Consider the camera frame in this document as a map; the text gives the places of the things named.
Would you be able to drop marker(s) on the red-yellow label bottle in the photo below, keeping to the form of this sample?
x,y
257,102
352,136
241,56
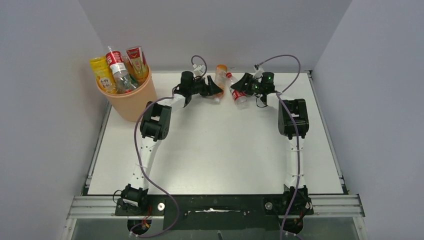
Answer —
x,y
139,64

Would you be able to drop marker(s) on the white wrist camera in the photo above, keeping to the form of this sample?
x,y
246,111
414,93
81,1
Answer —
x,y
199,70
258,72

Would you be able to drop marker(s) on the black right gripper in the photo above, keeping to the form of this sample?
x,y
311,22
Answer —
x,y
247,79

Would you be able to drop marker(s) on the orange drink bottle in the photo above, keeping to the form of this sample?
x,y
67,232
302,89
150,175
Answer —
x,y
220,80

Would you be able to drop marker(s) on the aluminium frame rail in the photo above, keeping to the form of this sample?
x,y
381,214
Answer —
x,y
324,205

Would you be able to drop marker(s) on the red-label bottle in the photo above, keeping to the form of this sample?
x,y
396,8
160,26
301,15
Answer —
x,y
124,81

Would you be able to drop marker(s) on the red-blue label bottle red cap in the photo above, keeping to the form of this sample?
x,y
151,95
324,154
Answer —
x,y
239,98

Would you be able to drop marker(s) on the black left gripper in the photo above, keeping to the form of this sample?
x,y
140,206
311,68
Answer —
x,y
209,90

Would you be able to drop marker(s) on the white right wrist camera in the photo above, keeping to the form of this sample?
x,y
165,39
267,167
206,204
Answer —
x,y
258,72

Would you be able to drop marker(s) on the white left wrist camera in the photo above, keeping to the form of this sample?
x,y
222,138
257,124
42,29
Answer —
x,y
199,70

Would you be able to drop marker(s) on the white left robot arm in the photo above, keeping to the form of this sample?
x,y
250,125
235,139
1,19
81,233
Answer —
x,y
152,127

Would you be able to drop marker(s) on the yellow-label bottle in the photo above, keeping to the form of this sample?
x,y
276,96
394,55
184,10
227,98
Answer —
x,y
103,75

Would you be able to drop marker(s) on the orange plastic bin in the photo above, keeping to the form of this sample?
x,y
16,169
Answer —
x,y
130,105

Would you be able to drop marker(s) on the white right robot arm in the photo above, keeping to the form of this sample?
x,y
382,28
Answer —
x,y
293,125

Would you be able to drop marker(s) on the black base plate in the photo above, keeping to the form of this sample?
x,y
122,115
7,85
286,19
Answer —
x,y
269,212

